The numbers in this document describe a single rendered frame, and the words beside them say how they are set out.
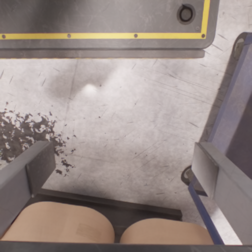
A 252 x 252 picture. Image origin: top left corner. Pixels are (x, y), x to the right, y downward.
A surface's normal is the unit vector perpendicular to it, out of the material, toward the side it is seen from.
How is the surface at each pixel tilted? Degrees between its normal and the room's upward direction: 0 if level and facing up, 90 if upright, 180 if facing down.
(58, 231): 90
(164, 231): 90
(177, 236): 90
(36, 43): 0
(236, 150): 0
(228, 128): 0
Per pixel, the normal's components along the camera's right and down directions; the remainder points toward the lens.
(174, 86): -0.02, 0.30
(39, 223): 0.12, -0.95
